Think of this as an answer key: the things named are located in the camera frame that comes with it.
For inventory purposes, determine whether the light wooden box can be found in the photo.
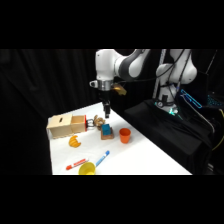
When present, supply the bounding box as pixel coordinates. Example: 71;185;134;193
46;113;74;140

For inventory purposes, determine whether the yellow plastic bowl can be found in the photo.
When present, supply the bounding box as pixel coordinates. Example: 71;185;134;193
78;161;97;176

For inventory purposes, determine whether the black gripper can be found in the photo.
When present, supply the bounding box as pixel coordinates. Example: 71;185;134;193
98;89;113;120

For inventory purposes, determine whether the blue-lit electronic device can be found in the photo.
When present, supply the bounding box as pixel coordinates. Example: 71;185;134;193
179;88;204;110

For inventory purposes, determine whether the toy croissant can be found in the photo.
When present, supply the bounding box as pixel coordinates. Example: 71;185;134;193
68;135;82;148

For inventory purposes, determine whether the orange plastic cup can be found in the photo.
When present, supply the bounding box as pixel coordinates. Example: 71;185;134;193
118;127;132;145

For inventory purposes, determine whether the blue cube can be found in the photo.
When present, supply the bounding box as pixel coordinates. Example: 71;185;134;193
101;123;112;136

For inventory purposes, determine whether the wooden drawer with red front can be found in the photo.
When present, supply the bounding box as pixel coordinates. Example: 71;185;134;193
70;114;96;134

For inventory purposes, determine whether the yellow cable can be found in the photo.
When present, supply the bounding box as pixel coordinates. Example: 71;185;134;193
211;109;224;152

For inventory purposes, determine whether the striped plush tiger toy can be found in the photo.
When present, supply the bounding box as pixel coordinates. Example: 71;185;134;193
92;114;107;131

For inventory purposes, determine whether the black cloth-covered robot stand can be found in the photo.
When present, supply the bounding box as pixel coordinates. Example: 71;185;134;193
123;99;215;176

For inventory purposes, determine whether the blue marker pen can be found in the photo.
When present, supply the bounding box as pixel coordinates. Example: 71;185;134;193
94;150;111;168

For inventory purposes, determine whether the red marker pen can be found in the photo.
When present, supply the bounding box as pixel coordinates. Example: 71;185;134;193
65;157;90;171

